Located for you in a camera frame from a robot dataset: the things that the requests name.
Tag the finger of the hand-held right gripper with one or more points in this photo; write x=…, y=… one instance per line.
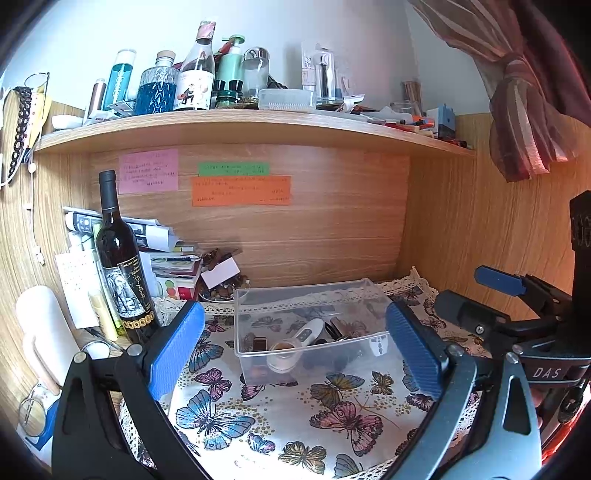
x=464, y=311
x=498, y=278

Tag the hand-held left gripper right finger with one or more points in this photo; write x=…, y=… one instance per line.
x=413, y=346

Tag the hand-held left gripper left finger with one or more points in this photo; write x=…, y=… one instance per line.
x=181, y=346

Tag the white handheld thermometer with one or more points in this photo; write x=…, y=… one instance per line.
x=300, y=341

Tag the clear plastic storage box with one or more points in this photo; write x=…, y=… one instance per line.
x=295, y=304

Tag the bowl of brown nuts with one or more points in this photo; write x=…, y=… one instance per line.
x=221, y=293

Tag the blank white card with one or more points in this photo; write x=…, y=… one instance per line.
x=220, y=273

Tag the round metal lid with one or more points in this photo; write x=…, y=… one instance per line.
x=98, y=349

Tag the yellow-green tube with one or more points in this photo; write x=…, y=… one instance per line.
x=102, y=318

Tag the stack of papers and books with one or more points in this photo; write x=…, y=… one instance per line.
x=171, y=261

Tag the dark wine bottle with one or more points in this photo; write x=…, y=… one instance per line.
x=121, y=272

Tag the white handwritten note sheet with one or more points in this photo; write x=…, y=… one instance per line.
x=76, y=286

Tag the butterfly print tablecloth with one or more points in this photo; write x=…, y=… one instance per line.
x=286, y=424

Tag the white plastic bottle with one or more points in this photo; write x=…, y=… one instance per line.
x=44, y=327

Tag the blue white pencil sharpener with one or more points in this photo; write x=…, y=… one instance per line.
x=441, y=122

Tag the orange sticky note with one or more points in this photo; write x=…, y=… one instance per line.
x=241, y=190

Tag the pink sticky note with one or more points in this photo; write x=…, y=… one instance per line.
x=148, y=171

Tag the green sticky note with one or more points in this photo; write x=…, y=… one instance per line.
x=233, y=169

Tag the pile of pens and markers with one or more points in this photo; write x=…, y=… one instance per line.
x=401, y=121

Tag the brown striped curtain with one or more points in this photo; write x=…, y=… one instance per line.
x=526, y=87

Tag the glass of wooden sticks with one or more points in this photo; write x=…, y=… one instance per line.
x=412, y=97

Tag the wooden shelf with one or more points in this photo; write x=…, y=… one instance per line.
x=240, y=124

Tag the glass bottle with blue liquid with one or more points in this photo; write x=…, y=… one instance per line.
x=157, y=94

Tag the dark green ink bottles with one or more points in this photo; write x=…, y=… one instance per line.
x=228, y=94

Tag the clear bottle with illustrated label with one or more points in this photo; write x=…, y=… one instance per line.
x=195, y=87

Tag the brown metal spray can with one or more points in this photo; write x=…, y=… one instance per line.
x=97, y=94

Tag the clear ribbed plastic case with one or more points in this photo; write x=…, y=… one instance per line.
x=286, y=99

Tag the packaged electric toothbrush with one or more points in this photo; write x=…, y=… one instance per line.
x=319, y=74

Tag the tall teal bottle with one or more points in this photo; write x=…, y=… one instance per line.
x=119, y=78

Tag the green pump bottle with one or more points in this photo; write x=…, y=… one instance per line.
x=229, y=74

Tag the clear glass jar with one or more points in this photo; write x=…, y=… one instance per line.
x=255, y=74

